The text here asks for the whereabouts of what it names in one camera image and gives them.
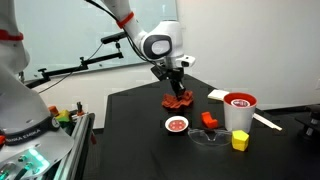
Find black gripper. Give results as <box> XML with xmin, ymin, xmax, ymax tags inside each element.
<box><xmin>150</xmin><ymin>61</ymin><xmax>187</xmax><ymax>98</ymax></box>

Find orange cloth towel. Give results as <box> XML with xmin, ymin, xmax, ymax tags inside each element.
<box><xmin>161</xmin><ymin>89</ymin><xmax>195</xmax><ymax>110</ymax></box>

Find cream plastic piece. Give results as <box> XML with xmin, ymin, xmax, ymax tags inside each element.
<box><xmin>206</xmin><ymin>88</ymin><xmax>231</xmax><ymax>102</ymax></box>

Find small white red-patterned plate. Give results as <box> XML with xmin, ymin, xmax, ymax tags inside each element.
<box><xmin>164</xmin><ymin>115</ymin><xmax>190</xmax><ymax>134</ymax></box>

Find orange arch-shaped block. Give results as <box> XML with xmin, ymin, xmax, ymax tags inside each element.
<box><xmin>200</xmin><ymin>111</ymin><xmax>219</xmax><ymax>130</ymax></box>

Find clear safety glasses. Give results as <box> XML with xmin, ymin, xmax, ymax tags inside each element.
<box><xmin>187</xmin><ymin>127</ymin><xmax>233</xmax><ymax>147</ymax></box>

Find round pink-labelled pod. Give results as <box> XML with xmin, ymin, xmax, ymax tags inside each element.
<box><xmin>230</xmin><ymin>98</ymin><xmax>251</xmax><ymax>108</ymax></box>

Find white mug red interior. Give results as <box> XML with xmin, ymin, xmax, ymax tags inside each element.
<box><xmin>222</xmin><ymin>91</ymin><xmax>258</xmax><ymax>134</ymax></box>

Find yellow polygonal block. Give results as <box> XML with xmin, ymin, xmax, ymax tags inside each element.
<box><xmin>231</xmin><ymin>129</ymin><xmax>250</xmax><ymax>152</ymax></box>

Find flat wooden stick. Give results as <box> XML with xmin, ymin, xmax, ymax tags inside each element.
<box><xmin>252</xmin><ymin>112</ymin><xmax>283</xmax><ymax>132</ymax></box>

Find small black clamp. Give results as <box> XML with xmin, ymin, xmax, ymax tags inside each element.
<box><xmin>76</xmin><ymin>101</ymin><xmax>85</xmax><ymax>117</ymax></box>

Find yellow-green block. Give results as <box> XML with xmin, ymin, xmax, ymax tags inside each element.
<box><xmin>55</xmin><ymin>109</ymin><xmax>71</xmax><ymax>123</ymax></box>

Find small orange block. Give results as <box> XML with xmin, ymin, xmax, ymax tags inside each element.
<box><xmin>47</xmin><ymin>105</ymin><xmax>60</xmax><ymax>117</ymax></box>

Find glass whiteboard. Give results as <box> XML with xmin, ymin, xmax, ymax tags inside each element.
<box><xmin>13</xmin><ymin>0</ymin><xmax>182</xmax><ymax>83</ymax></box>

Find black stand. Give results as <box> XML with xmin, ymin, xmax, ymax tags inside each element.
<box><xmin>294</xmin><ymin>104</ymin><xmax>320</xmax><ymax>142</ymax></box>

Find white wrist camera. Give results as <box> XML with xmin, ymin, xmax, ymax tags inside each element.
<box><xmin>174</xmin><ymin>54</ymin><xmax>197</xmax><ymax>69</ymax></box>

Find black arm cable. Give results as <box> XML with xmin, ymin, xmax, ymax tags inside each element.
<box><xmin>84</xmin><ymin>0</ymin><xmax>158</xmax><ymax>65</ymax></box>

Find black external camera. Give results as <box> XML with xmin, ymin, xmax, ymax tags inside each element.
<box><xmin>100</xmin><ymin>31</ymin><xmax>130</xmax><ymax>45</ymax></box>

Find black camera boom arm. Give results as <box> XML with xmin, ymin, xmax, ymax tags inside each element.
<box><xmin>24</xmin><ymin>41</ymin><xmax>125</xmax><ymax>90</ymax></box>

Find aluminium frame rail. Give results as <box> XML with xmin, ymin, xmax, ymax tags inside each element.
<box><xmin>53</xmin><ymin>112</ymin><xmax>97</xmax><ymax>180</ymax></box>

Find thin black camera cable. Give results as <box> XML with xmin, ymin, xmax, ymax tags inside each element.
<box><xmin>37</xmin><ymin>42</ymin><xmax>105</xmax><ymax>95</ymax></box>

